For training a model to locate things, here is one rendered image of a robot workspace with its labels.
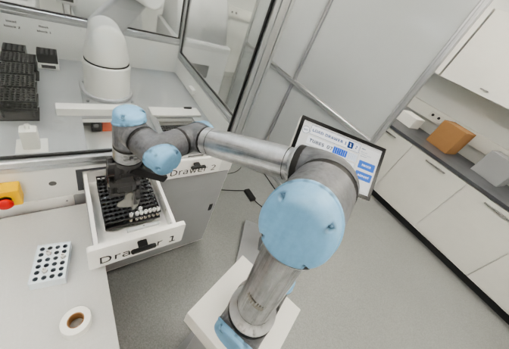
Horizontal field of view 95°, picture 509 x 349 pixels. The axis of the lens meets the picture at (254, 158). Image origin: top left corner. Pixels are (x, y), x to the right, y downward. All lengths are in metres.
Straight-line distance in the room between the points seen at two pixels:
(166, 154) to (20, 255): 0.66
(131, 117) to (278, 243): 0.44
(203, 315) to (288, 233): 0.59
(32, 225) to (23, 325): 0.32
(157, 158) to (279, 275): 0.35
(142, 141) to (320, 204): 0.42
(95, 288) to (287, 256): 0.74
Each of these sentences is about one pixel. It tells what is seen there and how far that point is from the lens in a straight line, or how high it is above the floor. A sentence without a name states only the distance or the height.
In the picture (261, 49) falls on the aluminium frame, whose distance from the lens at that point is 1.00.
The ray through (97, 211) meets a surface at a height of 0.84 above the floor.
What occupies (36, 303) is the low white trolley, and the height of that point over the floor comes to 0.76.
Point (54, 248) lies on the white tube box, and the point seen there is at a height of 0.80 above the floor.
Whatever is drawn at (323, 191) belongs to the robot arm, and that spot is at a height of 1.48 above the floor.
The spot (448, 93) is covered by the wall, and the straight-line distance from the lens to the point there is 3.90.
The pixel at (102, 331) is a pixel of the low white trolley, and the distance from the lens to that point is 0.94.
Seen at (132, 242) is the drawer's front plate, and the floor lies 0.91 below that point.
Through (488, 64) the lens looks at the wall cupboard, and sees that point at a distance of 3.50.
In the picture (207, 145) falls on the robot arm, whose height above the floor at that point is 1.31.
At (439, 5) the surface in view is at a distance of 1.99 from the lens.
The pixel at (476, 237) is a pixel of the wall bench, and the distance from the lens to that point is 3.31.
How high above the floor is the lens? 1.66
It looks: 35 degrees down
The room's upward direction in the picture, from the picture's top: 25 degrees clockwise
